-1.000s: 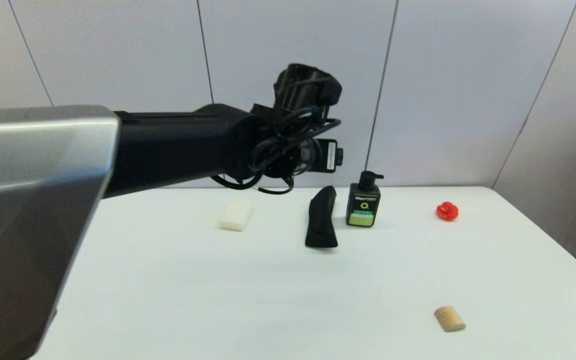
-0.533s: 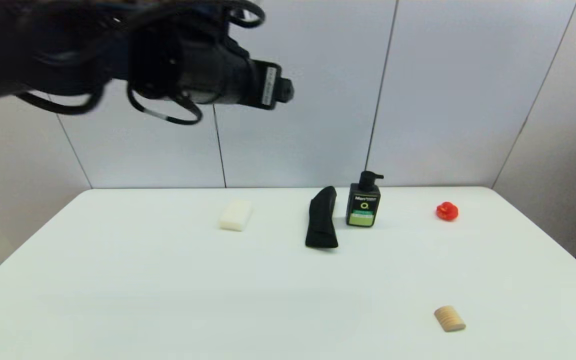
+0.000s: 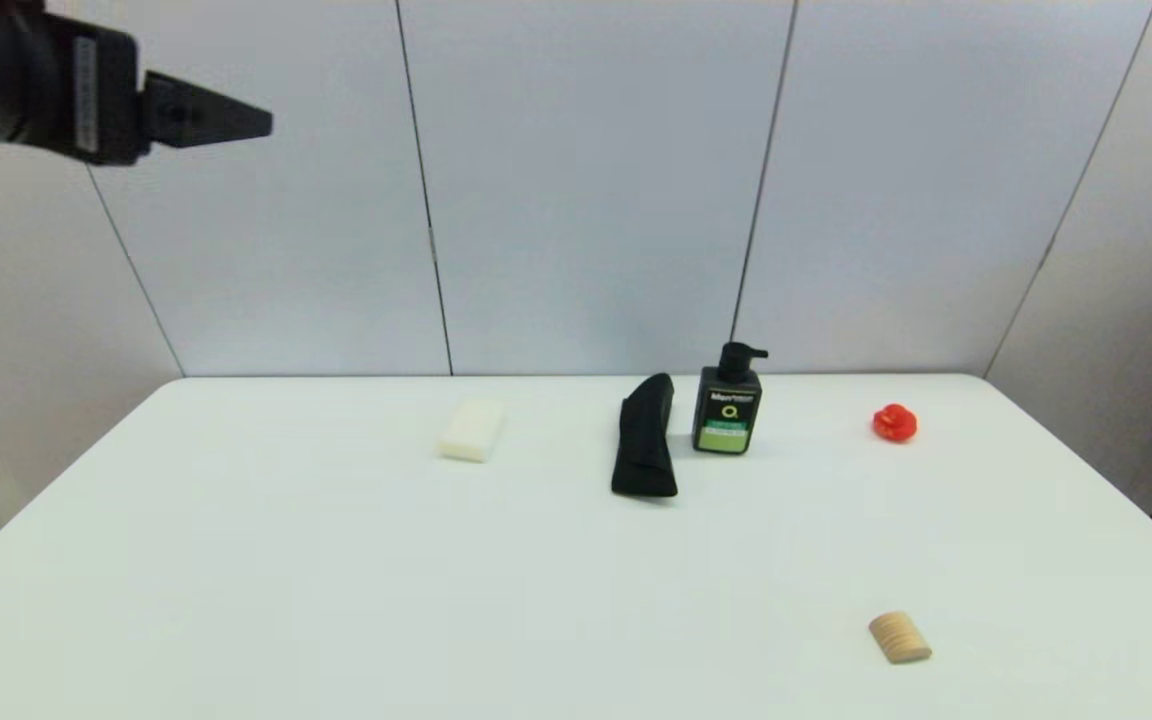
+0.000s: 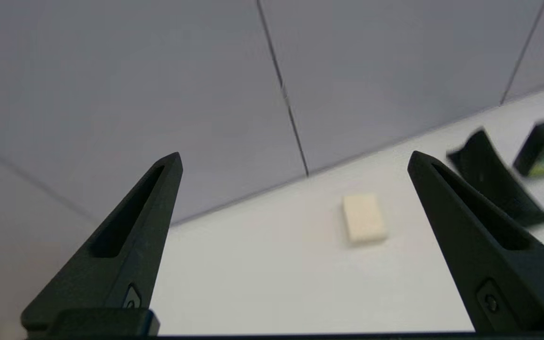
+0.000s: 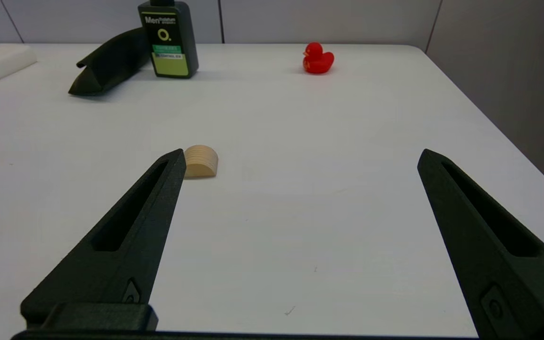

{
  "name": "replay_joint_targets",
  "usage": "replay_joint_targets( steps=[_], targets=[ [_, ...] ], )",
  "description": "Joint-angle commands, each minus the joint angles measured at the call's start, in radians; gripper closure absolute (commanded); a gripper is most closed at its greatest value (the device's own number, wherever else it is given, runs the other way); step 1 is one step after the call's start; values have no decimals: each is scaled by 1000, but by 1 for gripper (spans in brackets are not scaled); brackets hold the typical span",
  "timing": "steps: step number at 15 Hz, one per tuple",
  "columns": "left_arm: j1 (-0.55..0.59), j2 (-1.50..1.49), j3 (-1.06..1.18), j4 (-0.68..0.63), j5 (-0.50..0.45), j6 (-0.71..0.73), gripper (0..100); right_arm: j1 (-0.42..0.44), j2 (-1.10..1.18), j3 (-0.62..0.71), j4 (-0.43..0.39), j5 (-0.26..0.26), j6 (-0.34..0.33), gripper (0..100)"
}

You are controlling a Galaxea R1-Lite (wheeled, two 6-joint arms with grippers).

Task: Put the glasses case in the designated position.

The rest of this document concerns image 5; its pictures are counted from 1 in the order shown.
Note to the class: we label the red pepper toy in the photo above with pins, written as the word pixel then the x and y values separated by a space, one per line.
pixel 318 61

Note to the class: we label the wooden half cylinder block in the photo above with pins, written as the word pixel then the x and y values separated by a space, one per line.
pixel 202 163

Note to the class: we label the black green pump bottle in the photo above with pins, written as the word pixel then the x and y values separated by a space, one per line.
pixel 170 42

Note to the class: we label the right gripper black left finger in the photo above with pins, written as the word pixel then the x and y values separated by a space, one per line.
pixel 125 269

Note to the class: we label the black glasses case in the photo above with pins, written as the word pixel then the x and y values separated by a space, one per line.
pixel 106 66

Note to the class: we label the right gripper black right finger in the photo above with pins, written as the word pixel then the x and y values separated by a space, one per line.
pixel 494 274

